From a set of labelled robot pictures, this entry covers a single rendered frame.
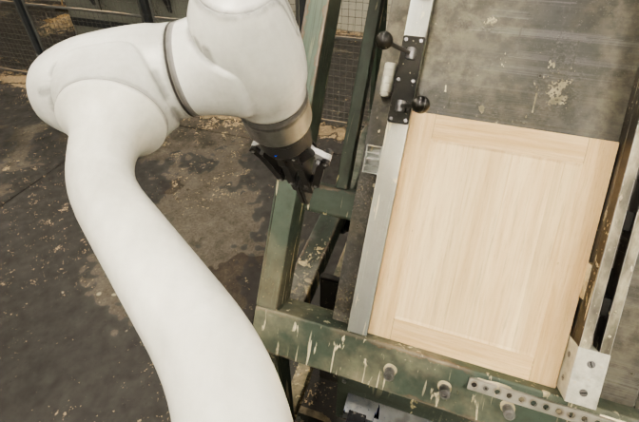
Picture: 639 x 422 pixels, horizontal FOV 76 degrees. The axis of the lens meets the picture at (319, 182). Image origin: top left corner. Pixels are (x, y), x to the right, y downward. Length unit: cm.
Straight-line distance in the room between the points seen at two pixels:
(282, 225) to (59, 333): 166
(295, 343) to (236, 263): 138
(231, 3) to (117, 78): 13
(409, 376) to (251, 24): 92
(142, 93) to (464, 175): 76
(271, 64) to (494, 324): 85
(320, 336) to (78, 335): 158
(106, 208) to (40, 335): 222
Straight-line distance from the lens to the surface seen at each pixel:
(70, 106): 44
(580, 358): 109
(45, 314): 263
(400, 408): 119
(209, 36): 40
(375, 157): 103
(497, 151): 102
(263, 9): 39
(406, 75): 99
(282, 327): 114
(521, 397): 113
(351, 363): 112
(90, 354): 236
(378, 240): 101
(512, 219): 103
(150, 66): 44
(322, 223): 151
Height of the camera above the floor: 183
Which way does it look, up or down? 38 degrees down
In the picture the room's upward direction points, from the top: straight up
